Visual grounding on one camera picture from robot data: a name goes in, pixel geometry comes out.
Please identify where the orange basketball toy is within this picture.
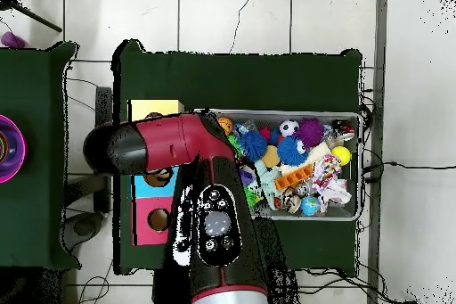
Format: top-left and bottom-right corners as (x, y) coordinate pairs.
(216, 116), (235, 136)

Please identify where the crumpled colourful spotted paper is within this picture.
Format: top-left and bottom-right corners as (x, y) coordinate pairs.
(312, 153), (352, 213)

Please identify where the purple spiky ball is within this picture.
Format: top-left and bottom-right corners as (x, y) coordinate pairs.
(293, 117), (325, 150)

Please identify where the green puffer ball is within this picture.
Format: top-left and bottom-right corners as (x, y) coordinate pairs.
(227, 135), (245, 160)

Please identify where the black tripod leg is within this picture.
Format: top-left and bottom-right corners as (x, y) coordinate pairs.
(0, 0), (63, 33)

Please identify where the small purple object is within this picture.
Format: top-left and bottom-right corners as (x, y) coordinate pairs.
(0, 30), (27, 49)

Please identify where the black and white soccer ball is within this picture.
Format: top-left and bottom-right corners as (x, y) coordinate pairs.
(279, 119), (300, 138)

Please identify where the wooden box with three holes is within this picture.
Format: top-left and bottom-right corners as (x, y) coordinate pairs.
(127, 99), (185, 247)

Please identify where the black cable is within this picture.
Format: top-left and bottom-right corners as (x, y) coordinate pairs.
(361, 160), (456, 182)

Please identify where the dark green table cloth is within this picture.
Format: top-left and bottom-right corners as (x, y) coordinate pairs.
(111, 39), (364, 276)
(0, 41), (81, 271)

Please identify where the purple and pink bowl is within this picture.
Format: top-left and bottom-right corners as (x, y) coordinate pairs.
(0, 114), (28, 184)

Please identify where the blue puffer ball with eye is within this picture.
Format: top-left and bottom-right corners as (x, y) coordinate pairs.
(276, 136), (310, 167)

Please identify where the shallow wire mesh bin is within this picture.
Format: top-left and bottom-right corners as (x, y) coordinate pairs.
(209, 108), (362, 222)

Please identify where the long orange building block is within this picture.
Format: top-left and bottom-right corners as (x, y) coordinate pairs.
(274, 163), (314, 192)

